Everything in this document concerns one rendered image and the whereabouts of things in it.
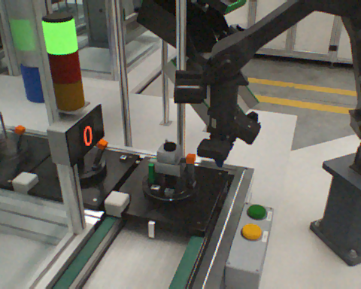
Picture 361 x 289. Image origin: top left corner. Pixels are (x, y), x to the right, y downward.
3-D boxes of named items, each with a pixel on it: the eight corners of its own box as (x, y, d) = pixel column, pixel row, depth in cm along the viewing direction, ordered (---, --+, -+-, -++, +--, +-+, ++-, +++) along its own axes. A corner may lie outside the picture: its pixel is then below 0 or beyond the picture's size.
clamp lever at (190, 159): (196, 181, 96) (196, 153, 93) (194, 185, 95) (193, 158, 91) (182, 177, 97) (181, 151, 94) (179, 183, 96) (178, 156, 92)
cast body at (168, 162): (186, 167, 97) (186, 141, 94) (180, 177, 93) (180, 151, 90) (153, 161, 99) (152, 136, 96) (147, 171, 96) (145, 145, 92)
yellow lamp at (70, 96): (90, 101, 73) (86, 75, 71) (75, 112, 69) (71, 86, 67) (66, 98, 75) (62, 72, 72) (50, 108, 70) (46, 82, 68)
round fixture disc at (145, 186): (205, 177, 103) (206, 171, 102) (189, 211, 91) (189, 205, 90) (155, 168, 107) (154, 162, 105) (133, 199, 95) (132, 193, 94)
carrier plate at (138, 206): (229, 177, 106) (229, 170, 105) (204, 238, 87) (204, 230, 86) (145, 162, 113) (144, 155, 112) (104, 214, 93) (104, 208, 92)
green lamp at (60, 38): (83, 47, 68) (80, 17, 66) (67, 56, 64) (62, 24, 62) (58, 44, 70) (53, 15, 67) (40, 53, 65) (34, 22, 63)
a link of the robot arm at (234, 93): (247, 66, 82) (202, 66, 82) (250, 77, 77) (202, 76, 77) (244, 98, 85) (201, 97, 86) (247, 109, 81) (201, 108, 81)
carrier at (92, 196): (140, 160, 113) (138, 121, 107) (99, 214, 94) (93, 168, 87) (65, 147, 120) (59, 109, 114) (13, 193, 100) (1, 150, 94)
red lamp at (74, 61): (86, 75, 71) (83, 47, 68) (71, 85, 67) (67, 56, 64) (62, 71, 72) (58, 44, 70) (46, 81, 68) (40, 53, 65)
